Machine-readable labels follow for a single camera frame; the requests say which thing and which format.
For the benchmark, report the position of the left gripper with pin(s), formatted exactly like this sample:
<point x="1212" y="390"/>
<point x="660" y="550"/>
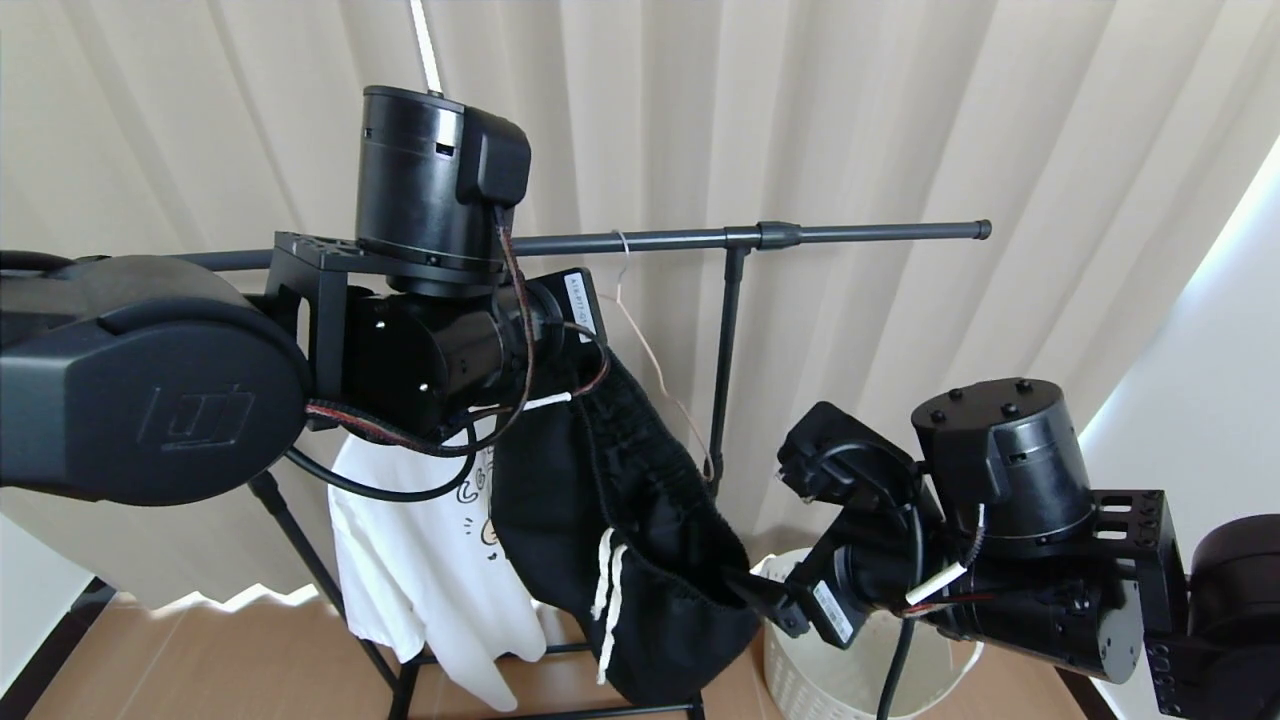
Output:
<point x="440" y="350"/>

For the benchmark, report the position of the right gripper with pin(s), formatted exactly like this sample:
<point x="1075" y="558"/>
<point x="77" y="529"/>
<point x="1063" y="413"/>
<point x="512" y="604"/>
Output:
<point x="1040" y="610"/>

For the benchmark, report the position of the pink clothes hanger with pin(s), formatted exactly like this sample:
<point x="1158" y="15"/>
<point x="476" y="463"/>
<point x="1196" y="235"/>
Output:
<point x="622" y="275"/>

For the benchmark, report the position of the white printed t-shirt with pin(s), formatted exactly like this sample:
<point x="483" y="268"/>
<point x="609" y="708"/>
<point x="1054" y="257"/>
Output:
<point x="420" y="570"/>

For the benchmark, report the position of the black garment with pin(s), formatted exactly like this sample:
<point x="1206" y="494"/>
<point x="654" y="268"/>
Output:
<point x="640" y="500"/>

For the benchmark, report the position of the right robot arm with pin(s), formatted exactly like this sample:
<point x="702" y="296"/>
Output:
<point x="1000" y="460"/>

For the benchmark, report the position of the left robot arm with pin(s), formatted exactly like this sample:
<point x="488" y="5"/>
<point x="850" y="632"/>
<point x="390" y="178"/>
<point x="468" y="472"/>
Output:
<point x="150" y="400"/>

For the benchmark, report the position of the white laundry basket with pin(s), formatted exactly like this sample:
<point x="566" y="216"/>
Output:
<point x="830" y="680"/>

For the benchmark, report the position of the black clothes rack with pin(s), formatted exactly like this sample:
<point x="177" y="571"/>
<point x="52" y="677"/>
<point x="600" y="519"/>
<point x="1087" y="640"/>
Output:
<point x="850" y="233"/>

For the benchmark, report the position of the beige curtain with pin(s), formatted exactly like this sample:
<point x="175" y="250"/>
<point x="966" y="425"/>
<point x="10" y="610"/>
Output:
<point x="900" y="100"/>

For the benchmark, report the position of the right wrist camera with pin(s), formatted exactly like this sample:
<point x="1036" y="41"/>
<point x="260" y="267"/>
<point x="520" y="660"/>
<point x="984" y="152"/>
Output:
<point x="830" y="450"/>

